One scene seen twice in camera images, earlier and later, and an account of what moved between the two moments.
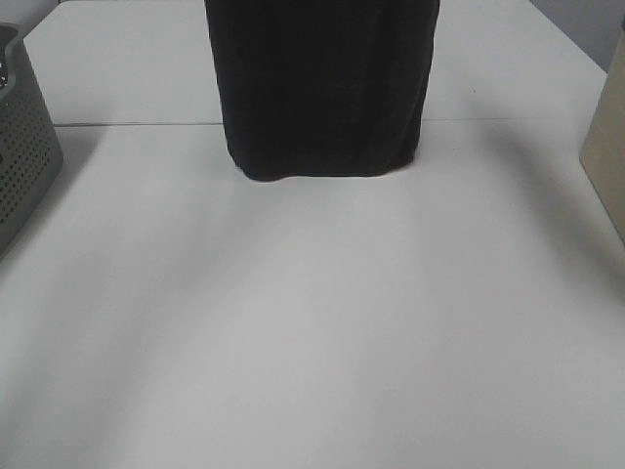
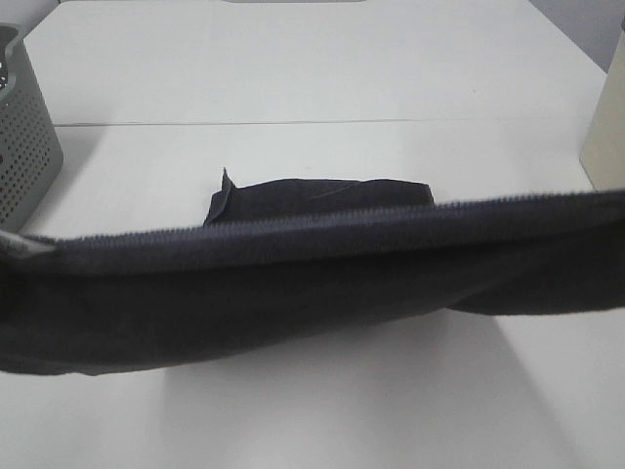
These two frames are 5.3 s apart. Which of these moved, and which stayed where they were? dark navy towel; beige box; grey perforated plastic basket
Moved: dark navy towel
Stayed: beige box; grey perforated plastic basket
